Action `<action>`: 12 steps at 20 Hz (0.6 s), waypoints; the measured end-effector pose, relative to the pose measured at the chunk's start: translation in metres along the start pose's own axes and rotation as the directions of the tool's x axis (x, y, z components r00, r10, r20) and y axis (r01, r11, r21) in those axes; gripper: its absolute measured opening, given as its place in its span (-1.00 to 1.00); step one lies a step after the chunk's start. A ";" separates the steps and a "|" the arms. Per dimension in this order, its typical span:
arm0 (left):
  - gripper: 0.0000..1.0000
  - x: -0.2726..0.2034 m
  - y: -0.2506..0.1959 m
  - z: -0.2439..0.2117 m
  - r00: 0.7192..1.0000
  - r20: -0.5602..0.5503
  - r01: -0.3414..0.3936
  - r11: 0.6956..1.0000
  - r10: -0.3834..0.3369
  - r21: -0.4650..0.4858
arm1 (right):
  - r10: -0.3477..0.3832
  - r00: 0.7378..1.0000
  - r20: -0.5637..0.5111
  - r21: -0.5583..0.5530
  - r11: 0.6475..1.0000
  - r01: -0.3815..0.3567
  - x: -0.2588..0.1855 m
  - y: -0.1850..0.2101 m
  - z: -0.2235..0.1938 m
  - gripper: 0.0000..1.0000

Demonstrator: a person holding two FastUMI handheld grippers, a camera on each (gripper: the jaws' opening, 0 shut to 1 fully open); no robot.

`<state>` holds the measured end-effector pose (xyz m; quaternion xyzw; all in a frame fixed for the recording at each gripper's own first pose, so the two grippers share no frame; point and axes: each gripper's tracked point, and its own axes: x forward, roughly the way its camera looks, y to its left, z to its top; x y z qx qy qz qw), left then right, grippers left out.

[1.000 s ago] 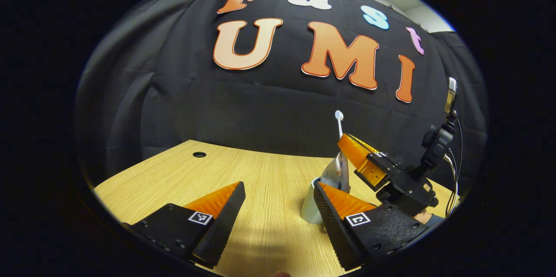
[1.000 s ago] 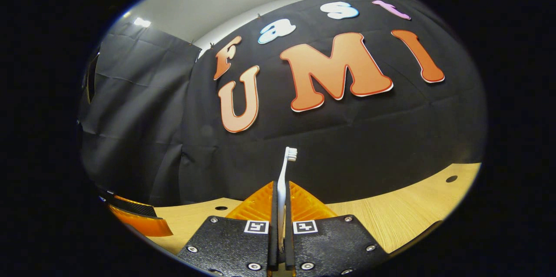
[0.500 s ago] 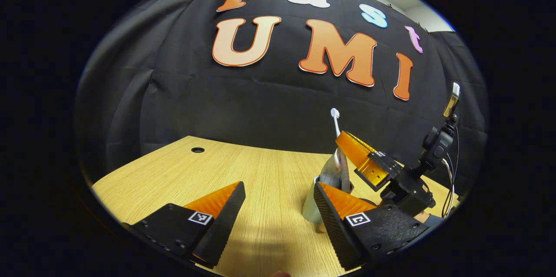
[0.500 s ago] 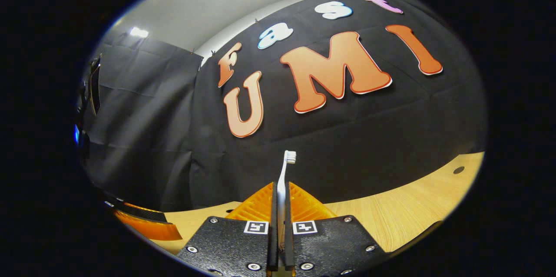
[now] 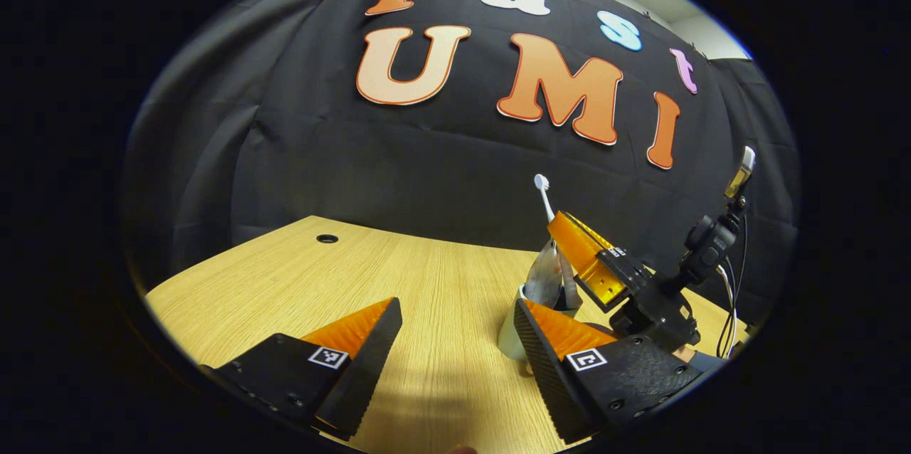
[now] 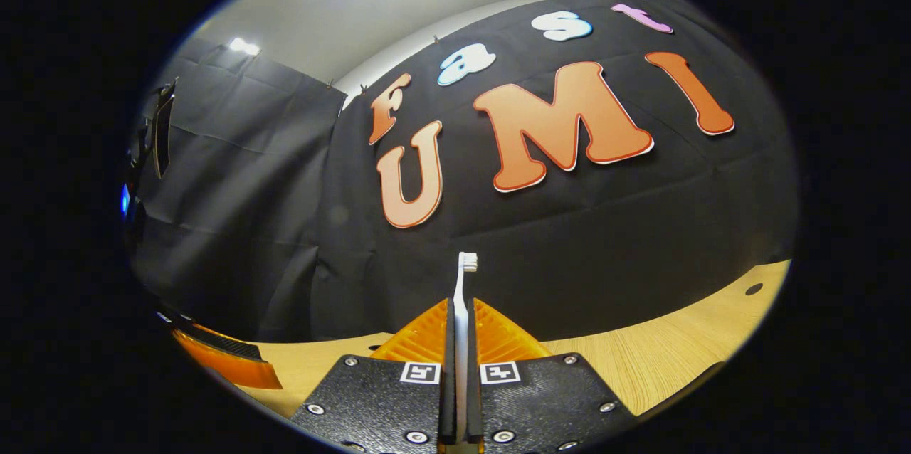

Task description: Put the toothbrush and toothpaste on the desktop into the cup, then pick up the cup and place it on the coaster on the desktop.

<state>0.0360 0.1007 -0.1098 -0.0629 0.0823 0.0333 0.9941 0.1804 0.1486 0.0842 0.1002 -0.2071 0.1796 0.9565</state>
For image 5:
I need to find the black backdrop cloth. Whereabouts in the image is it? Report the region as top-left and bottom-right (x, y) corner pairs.
(121, 0), (801, 327)

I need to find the wooden desktop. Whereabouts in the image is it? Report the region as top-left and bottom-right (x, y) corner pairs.
(144, 216), (752, 454)

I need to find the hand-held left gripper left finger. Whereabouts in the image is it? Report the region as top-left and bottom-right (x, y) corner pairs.
(199, 297), (404, 442)

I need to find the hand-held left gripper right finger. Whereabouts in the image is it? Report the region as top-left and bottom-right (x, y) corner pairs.
(512, 297), (713, 445)

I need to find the black cable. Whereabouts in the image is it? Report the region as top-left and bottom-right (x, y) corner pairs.
(715, 216), (748, 359)

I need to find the white toothbrush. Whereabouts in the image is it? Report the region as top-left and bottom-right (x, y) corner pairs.
(534, 174), (581, 298)

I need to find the pale green cup wooden handle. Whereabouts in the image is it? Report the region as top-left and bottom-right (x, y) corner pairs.
(497, 285), (584, 376)

